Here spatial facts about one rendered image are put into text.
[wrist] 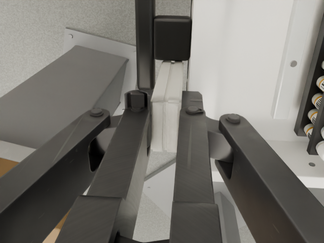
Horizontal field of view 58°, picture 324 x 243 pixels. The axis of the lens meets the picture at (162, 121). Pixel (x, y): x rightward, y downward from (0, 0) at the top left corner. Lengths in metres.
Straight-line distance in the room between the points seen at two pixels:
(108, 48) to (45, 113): 0.53
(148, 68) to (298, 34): 0.13
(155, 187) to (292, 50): 1.20
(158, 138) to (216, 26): 0.07
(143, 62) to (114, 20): 0.95
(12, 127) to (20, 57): 0.71
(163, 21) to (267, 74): 0.13
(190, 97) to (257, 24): 0.13
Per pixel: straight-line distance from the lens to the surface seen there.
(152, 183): 1.40
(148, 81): 0.20
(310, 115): 0.27
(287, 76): 0.28
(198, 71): 0.18
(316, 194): 0.84
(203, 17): 0.17
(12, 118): 0.67
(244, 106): 0.30
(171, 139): 0.15
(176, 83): 0.16
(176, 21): 0.19
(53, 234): 0.41
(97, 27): 1.17
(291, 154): 0.30
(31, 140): 0.61
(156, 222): 1.62
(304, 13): 0.27
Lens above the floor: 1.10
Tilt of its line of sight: 62 degrees down
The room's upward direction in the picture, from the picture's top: 170 degrees counter-clockwise
